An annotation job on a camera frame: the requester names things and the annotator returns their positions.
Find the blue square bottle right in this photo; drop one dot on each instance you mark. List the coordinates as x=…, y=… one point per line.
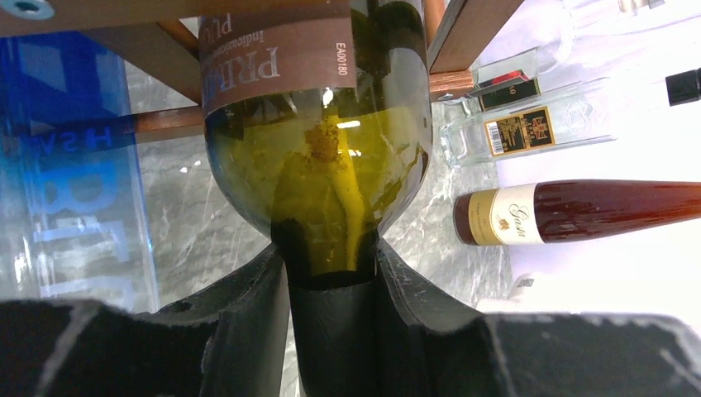
x=73, y=222

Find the wide clear jar bottle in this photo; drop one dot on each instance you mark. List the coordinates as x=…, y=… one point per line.
x=555, y=42

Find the white PVC pipe frame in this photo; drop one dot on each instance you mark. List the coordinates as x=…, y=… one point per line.
x=595, y=293

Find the dark bottle gold cap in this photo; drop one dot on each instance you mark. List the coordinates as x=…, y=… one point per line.
x=571, y=210

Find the green wine bottle silver cap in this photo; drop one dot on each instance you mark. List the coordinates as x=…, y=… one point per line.
x=318, y=127

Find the brown wooden wine rack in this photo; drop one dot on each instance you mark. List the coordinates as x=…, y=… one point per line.
x=150, y=34

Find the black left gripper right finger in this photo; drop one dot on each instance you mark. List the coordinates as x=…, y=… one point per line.
x=431, y=344

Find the clear bottle black cap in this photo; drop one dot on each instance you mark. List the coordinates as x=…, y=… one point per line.
x=574, y=115

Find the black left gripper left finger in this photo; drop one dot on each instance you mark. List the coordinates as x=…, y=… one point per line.
x=225, y=340

